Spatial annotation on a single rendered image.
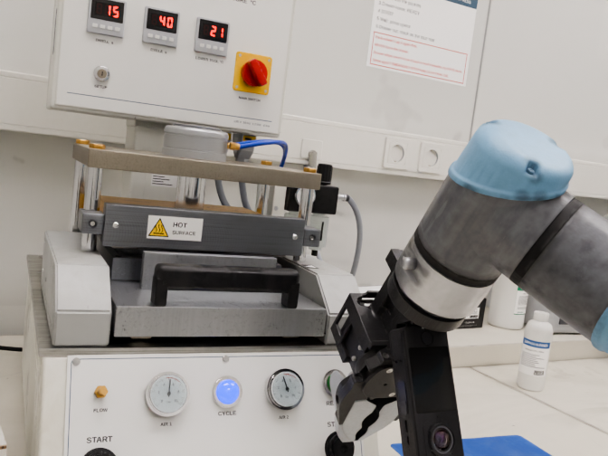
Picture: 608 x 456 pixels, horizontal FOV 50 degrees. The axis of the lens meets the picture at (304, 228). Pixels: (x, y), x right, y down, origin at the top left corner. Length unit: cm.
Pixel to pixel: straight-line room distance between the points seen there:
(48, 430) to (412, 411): 31
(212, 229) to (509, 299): 96
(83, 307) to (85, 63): 40
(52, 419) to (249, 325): 20
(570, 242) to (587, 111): 157
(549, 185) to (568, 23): 151
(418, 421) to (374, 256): 104
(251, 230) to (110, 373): 23
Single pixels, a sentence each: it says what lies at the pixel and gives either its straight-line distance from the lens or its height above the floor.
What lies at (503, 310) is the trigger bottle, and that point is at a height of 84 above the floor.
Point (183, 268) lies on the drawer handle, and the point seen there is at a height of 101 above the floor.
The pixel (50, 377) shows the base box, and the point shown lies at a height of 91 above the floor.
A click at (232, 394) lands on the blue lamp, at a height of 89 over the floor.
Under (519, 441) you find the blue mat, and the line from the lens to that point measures 107.
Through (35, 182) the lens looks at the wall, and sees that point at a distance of 127.
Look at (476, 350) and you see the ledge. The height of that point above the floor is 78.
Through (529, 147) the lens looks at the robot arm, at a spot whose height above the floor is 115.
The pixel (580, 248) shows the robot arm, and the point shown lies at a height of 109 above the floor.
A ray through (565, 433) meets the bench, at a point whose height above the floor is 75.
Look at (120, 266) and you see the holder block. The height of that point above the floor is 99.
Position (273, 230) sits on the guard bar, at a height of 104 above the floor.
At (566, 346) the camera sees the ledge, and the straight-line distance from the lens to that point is 160.
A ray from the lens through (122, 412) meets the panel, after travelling 65.
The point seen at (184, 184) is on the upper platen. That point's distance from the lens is 82.
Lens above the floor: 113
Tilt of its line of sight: 6 degrees down
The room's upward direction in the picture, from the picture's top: 7 degrees clockwise
